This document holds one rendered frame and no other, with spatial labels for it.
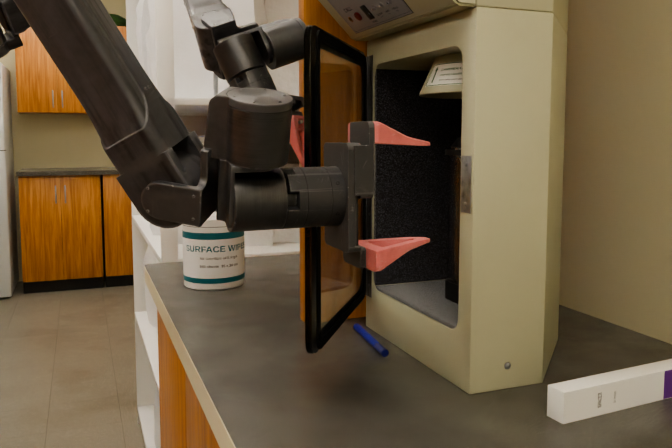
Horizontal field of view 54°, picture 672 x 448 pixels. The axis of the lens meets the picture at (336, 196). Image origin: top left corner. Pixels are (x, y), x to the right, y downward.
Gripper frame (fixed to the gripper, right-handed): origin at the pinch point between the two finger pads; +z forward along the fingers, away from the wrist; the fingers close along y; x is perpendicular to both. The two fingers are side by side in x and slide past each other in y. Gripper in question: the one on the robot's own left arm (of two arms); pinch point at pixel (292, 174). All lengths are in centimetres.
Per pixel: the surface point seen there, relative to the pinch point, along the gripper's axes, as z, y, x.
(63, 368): 21, 239, -212
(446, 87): -1.9, -22.8, -6.3
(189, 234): -2, 39, -38
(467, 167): 8.9, -21.7, 2.5
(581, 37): -4, -46, -48
